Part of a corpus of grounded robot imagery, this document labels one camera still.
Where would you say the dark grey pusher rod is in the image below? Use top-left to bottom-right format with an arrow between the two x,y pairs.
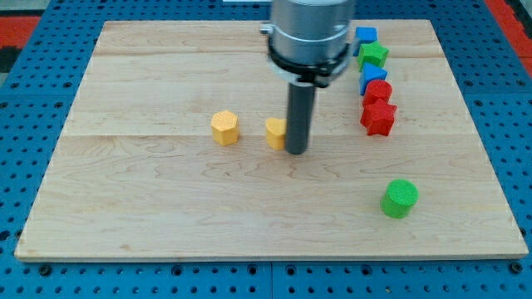
285,84 -> 315,154

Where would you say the yellow heart block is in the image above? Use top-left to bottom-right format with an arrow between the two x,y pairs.
265,118 -> 287,150

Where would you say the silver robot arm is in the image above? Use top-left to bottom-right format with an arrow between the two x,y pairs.
260,0 -> 356,154

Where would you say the yellow hexagon block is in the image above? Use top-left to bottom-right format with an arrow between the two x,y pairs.
211,110 -> 239,146

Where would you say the blue triangle block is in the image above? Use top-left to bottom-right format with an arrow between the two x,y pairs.
359,62 -> 388,96

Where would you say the red star block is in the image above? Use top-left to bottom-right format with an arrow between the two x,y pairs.
360,99 -> 397,136

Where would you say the red cylinder block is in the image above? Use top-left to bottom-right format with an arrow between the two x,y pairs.
362,80 -> 393,106

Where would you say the green star block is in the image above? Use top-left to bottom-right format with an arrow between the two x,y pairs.
357,41 -> 389,70

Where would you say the blue cube block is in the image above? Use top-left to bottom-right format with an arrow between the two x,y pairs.
353,27 -> 378,56

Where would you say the wooden board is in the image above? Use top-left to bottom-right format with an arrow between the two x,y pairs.
15,20 -> 528,262

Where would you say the green cylinder block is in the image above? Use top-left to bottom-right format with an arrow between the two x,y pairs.
381,179 -> 419,218

